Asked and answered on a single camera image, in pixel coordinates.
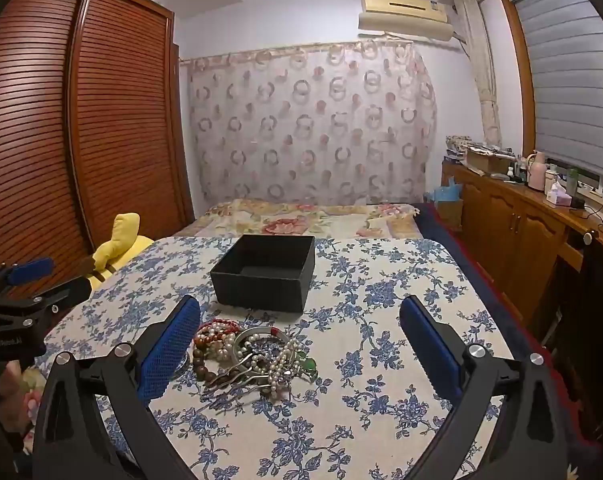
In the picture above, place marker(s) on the silver hair comb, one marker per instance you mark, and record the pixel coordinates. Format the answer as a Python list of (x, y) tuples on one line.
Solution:
[(241, 367)]

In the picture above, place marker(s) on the tissue box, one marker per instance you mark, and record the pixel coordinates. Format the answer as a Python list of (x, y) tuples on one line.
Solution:
[(559, 195)]

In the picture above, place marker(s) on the brown slatted wooden wardrobe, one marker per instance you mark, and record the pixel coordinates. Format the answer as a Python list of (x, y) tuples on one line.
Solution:
[(81, 135)]

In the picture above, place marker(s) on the blue floral blanket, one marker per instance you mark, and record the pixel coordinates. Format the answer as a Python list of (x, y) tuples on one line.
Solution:
[(381, 310)]

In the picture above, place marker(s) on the pink floral bedspread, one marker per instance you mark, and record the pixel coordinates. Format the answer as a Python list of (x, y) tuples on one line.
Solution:
[(281, 220)]

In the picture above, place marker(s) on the blue plastic bag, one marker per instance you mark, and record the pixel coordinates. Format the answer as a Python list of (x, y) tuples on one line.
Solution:
[(446, 192)]

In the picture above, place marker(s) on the black square box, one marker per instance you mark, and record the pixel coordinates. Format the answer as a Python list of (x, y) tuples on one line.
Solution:
[(261, 290)]

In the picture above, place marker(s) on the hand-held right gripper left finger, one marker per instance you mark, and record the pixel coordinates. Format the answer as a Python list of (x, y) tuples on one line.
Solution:
[(166, 345)]

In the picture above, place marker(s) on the small cardboard carton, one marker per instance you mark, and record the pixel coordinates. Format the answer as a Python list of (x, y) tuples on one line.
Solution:
[(450, 215)]

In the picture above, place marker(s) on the cream air conditioner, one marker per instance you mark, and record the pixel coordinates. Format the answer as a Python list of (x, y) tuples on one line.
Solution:
[(406, 10)]

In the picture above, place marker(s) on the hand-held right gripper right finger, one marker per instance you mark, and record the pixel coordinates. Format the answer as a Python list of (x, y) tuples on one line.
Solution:
[(431, 350)]

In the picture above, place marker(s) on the stack of books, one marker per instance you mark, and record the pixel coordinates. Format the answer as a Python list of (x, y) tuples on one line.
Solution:
[(455, 149)]

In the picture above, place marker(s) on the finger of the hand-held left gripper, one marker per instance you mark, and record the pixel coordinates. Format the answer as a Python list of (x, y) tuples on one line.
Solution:
[(66, 292), (31, 268)]

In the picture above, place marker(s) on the brown cardboard box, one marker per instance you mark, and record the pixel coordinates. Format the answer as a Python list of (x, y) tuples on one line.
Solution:
[(486, 160)]

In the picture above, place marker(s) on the beige side curtain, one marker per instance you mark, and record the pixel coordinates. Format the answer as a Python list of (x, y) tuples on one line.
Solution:
[(486, 85)]

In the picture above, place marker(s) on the long wooden cabinet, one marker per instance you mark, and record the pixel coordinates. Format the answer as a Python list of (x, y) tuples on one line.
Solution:
[(506, 220)]

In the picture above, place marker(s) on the person's left hand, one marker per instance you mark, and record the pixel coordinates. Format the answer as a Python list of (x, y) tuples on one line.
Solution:
[(18, 390)]

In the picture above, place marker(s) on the green jade pendant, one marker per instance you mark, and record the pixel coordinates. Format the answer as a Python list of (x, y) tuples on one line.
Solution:
[(309, 367)]

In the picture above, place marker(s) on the silver bangle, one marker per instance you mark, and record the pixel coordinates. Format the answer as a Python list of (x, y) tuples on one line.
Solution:
[(261, 330)]

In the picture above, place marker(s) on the dark blue bed sheet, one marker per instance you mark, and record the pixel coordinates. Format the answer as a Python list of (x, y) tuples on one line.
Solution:
[(481, 280)]

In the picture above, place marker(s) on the yellow plush toy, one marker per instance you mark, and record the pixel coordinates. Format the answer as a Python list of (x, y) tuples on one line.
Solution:
[(126, 247)]

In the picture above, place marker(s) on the pink thermos jug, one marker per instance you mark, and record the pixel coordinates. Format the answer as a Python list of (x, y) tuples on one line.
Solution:
[(537, 172)]

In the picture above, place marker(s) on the green bottle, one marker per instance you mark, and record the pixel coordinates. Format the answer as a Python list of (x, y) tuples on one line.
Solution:
[(573, 180)]

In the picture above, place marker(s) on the grey window blind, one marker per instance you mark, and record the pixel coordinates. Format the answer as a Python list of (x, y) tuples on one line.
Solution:
[(571, 85)]

